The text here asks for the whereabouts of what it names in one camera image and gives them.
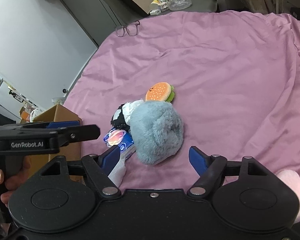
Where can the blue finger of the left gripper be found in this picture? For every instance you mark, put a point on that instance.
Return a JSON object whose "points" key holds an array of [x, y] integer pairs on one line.
{"points": [[63, 124]]}

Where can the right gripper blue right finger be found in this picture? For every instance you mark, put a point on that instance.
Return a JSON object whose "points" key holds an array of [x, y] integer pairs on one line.
{"points": [[210, 169]]}

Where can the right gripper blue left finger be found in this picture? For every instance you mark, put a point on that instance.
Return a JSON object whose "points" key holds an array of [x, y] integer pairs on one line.
{"points": [[97, 169]]}

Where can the blue tissue packet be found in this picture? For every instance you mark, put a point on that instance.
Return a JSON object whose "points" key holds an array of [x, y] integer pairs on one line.
{"points": [[122, 139]]}

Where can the grey fluffy plush toy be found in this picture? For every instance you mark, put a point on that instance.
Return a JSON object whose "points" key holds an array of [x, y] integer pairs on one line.
{"points": [[157, 131]]}

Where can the hamburger plush toy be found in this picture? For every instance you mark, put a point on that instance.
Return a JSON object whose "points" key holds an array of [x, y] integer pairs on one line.
{"points": [[161, 91]]}

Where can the black white patterned fabric item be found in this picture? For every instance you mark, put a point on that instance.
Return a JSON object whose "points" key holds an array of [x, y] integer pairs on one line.
{"points": [[122, 116]]}

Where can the light pink fluffy pillow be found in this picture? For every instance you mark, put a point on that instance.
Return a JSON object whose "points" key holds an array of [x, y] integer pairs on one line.
{"points": [[291, 179]]}

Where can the pink bed sheet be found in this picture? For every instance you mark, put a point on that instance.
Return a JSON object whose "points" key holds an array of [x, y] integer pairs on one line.
{"points": [[236, 77]]}

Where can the white jar with label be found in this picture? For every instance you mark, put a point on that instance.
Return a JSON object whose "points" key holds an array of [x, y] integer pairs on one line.
{"points": [[158, 6]]}

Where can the purple frame eyeglasses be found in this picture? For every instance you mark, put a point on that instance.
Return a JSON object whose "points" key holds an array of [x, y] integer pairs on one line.
{"points": [[131, 29]]}

